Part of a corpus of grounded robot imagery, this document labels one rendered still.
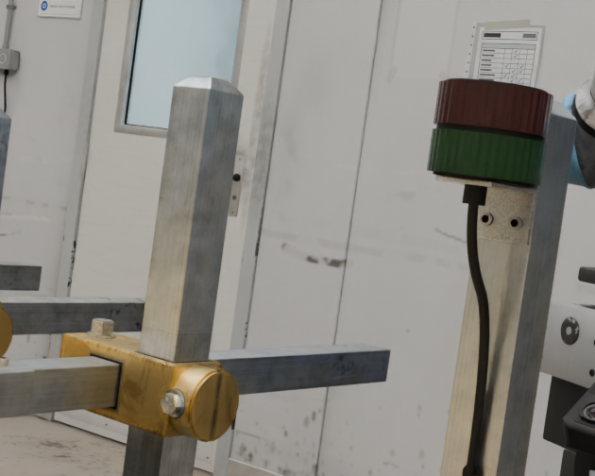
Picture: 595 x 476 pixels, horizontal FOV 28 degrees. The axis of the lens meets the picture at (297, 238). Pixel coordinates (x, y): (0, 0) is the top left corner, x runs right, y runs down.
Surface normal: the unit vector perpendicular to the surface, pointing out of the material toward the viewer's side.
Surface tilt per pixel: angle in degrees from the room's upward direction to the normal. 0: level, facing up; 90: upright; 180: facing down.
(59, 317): 90
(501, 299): 90
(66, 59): 90
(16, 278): 90
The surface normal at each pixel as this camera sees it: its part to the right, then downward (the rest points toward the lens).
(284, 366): 0.77, 0.14
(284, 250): -0.58, -0.04
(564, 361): -0.91, -0.11
